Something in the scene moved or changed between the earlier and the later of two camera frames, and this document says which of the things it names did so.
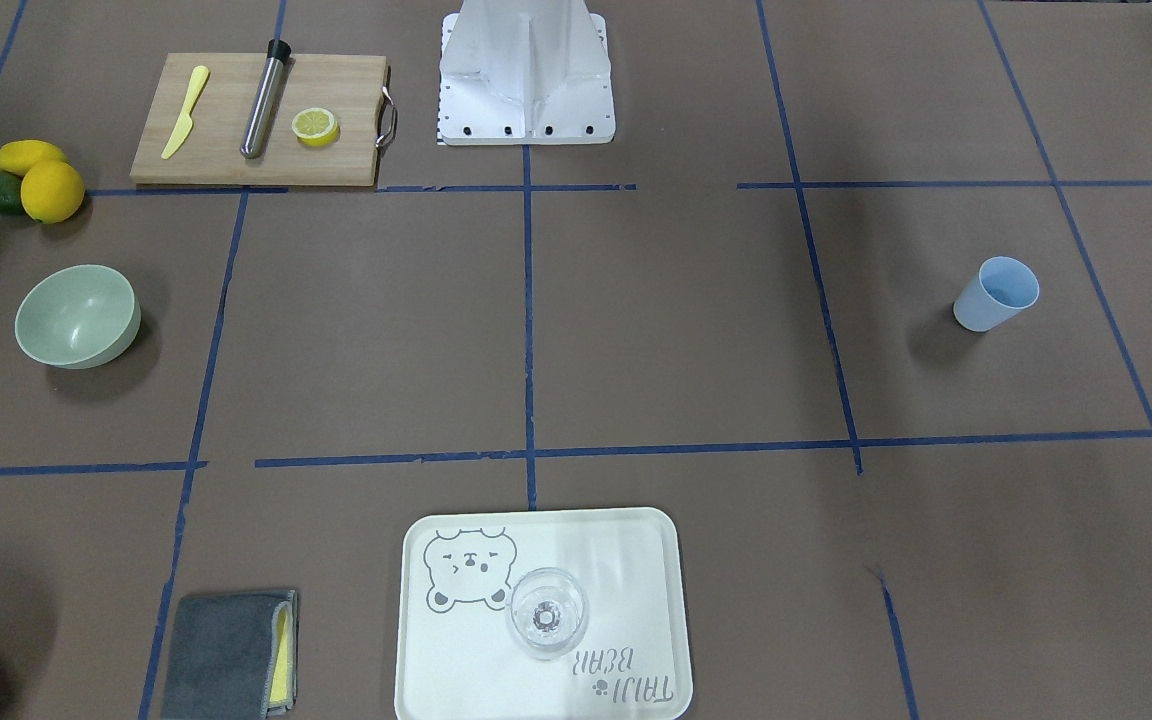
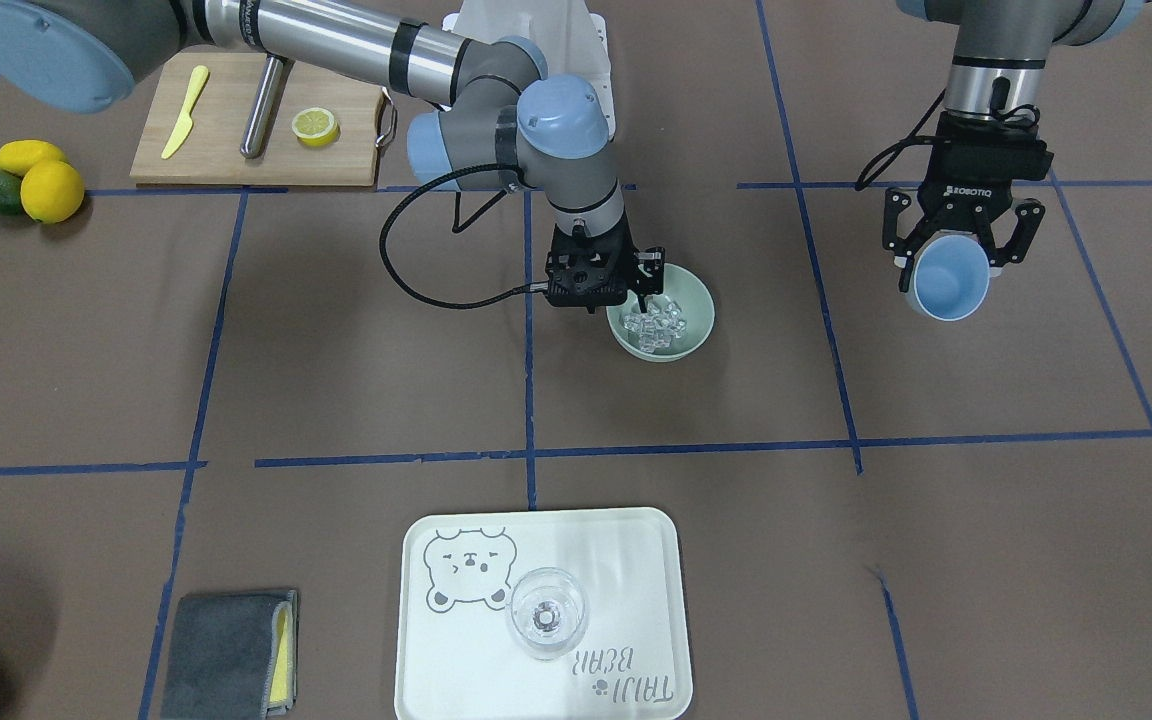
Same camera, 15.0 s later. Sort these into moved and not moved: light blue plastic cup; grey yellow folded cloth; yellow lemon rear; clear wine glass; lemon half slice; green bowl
Moved: green bowl; light blue plastic cup
Not moved: lemon half slice; grey yellow folded cloth; yellow lemon rear; clear wine glass
